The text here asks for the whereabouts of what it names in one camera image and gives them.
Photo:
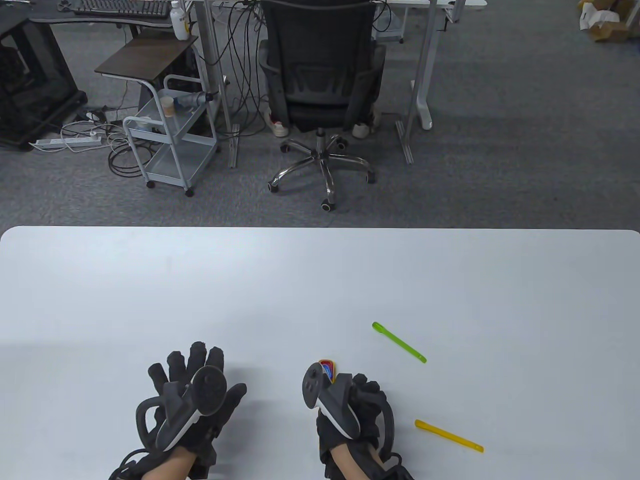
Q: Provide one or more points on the black and white hand controller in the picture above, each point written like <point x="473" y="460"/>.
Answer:
<point x="212" y="392"/>
<point x="312" y="387"/>

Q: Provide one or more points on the white metal frame desk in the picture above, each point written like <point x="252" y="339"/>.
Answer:
<point x="424" y="60"/>

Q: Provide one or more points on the white plastic bottle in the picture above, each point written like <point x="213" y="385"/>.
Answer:
<point x="179" y="22"/>

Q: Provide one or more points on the person's right hand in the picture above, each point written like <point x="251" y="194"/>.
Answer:
<point x="367" y="400"/>

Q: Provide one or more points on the green measuring spoon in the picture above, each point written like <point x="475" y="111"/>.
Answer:
<point x="400" y="344"/>

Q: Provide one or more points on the large yellow measuring spoon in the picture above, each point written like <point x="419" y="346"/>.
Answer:
<point x="334" y="371"/>

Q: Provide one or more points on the person's left hand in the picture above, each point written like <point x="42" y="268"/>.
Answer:
<point x="200" y="355"/>

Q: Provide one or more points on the black mesh office chair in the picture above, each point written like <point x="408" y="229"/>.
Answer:
<point x="320" y="50"/>

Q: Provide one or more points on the person's right forearm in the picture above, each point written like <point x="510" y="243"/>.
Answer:
<point x="352" y="462"/>

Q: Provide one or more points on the black cabinet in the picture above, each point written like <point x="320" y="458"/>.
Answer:
<point x="30" y="75"/>

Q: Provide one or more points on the white paper bag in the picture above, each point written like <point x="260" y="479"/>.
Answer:
<point x="597" y="17"/>

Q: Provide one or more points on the black keyboard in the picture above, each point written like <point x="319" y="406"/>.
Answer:
<point x="125" y="7"/>

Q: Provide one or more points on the paper cup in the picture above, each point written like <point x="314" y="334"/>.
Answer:
<point x="168" y="107"/>

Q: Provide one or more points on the black desk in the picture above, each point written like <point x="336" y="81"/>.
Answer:
<point x="50" y="14"/>

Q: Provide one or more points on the white power strip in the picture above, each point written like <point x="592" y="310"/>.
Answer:
<point x="65" y="142"/>

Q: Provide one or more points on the person's left forearm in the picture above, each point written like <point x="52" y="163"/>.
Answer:
<point x="170" y="467"/>

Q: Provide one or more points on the grey metal utility cart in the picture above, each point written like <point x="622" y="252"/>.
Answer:
<point x="177" y="160"/>

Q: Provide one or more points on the small red measuring spoon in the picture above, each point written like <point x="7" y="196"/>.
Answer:
<point x="324" y="362"/>

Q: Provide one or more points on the brown side table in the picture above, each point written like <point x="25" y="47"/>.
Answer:
<point x="145" y="57"/>

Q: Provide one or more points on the small yellow measuring spoon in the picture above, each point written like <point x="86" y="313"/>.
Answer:
<point x="450" y="436"/>

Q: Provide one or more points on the cardboard box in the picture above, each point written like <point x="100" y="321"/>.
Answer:
<point x="610" y="32"/>

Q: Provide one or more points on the white storage box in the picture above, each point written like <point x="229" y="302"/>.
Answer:
<point x="390" y="27"/>

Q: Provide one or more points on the blue grey tool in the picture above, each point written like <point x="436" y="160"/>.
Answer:
<point x="192" y="100"/>

